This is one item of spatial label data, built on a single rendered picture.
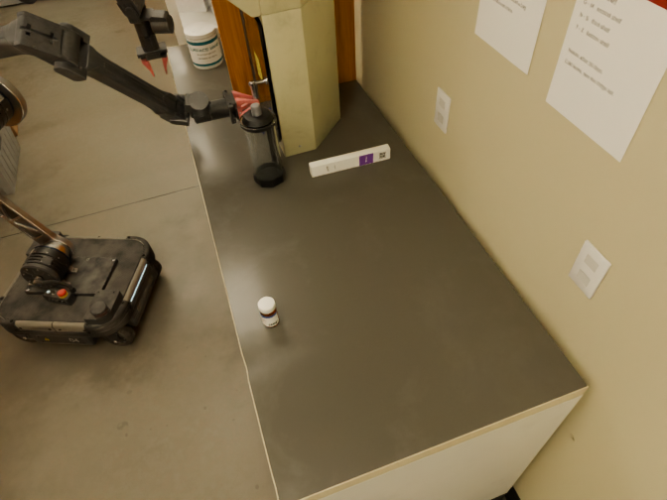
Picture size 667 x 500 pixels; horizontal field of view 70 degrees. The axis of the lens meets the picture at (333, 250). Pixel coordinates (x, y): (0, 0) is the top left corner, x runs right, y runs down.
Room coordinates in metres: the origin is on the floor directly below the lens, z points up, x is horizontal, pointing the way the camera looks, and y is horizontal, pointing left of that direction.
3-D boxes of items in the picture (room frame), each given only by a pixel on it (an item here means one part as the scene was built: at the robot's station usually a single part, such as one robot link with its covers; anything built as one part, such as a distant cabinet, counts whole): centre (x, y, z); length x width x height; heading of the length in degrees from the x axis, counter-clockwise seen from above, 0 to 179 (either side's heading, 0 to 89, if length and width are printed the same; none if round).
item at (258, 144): (1.22, 0.18, 1.06); 0.11 x 0.11 x 0.21
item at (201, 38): (2.04, 0.47, 1.02); 0.13 x 0.13 x 0.15
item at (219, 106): (1.33, 0.31, 1.14); 0.10 x 0.07 x 0.07; 16
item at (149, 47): (1.68, 0.57, 1.21); 0.10 x 0.07 x 0.07; 105
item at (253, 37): (1.47, 0.18, 1.19); 0.30 x 0.01 x 0.40; 15
